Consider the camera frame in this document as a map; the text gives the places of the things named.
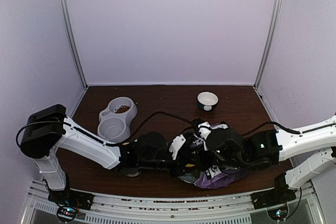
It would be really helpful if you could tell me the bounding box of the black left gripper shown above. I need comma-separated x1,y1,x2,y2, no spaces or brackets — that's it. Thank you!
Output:
139,152,197,179

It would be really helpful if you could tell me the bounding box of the purple pet food bag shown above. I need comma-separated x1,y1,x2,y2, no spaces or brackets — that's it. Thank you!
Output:
179,123,249,189

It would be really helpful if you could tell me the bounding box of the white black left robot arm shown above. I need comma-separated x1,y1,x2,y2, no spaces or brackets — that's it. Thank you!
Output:
15,104,196,205

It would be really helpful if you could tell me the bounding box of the right arm base board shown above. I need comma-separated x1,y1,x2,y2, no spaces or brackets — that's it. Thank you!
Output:
250,189,296,222

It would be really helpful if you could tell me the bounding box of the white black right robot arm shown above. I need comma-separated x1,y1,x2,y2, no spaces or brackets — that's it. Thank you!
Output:
205,116,335,204

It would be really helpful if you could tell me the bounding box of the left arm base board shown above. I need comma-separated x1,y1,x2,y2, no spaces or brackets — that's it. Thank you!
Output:
48,189,94,222

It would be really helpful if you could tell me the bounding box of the grey double pet feeder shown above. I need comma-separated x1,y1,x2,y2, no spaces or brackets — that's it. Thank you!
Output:
97,97,138,143

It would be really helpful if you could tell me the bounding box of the white mug yellow inside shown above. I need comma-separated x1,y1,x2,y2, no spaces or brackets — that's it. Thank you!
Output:
124,170,142,178

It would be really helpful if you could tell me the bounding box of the dark blue white bowl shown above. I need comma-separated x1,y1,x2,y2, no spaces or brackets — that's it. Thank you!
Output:
197,91,219,112

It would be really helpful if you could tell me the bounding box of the brown kibble in feeder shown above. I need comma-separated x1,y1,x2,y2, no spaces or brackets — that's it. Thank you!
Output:
115,105,131,114

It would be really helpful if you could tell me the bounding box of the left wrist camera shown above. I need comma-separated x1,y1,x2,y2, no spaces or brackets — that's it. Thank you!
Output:
168,134,190,161

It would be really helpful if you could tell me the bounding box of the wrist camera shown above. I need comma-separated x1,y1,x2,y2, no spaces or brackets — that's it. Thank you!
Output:
192,118,213,140
168,134,190,161

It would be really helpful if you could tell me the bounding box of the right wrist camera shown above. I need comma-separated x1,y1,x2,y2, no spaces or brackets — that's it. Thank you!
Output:
192,118,213,140

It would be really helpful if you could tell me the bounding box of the aluminium front rail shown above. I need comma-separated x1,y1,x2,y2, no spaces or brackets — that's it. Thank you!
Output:
19,180,325,223

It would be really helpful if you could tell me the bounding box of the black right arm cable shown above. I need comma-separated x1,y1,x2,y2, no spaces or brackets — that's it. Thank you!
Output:
241,121,297,138

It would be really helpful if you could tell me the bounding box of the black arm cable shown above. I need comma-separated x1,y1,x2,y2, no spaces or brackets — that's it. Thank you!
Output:
241,121,297,138
15,111,200,148

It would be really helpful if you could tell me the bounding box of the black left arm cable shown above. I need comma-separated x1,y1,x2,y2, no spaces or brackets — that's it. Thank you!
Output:
15,111,200,148

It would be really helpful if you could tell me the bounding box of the right aluminium corner post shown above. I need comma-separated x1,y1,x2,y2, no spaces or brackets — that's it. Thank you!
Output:
254,0,283,90

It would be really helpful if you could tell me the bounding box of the aluminium corner post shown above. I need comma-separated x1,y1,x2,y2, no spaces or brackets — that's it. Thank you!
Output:
254,0,283,90
60,0,88,89

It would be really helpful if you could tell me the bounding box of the left aluminium corner post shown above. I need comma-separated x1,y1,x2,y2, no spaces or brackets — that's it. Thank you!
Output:
60,0,88,89

